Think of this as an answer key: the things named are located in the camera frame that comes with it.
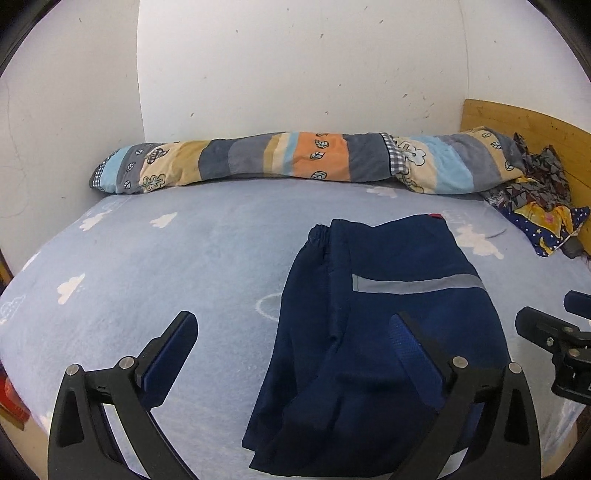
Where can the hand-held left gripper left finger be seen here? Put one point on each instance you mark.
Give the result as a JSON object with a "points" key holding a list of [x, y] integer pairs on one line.
{"points": [[168, 360]]}

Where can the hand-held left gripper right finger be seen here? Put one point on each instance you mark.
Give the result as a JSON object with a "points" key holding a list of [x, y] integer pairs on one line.
{"points": [[411, 357]]}

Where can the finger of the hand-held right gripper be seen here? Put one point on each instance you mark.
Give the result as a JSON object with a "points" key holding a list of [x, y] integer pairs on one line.
{"points": [[535, 324], [579, 303]]}

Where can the navy blue shorts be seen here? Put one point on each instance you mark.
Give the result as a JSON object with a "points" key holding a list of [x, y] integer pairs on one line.
{"points": [[369, 332]]}

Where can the light blue cloud-print bedsheet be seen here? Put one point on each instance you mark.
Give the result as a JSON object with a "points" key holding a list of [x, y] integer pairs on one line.
{"points": [[161, 258]]}

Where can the red box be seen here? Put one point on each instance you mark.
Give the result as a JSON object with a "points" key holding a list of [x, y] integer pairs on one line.
{"points": [[9, 399]]}

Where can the wooden headboard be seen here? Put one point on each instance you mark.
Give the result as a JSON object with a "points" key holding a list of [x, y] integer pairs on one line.
{"points": [[498, 120]]}

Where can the rolled striped patchwork quilt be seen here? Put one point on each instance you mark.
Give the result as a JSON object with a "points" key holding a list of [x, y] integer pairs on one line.
{"points": [[277, 157]]}

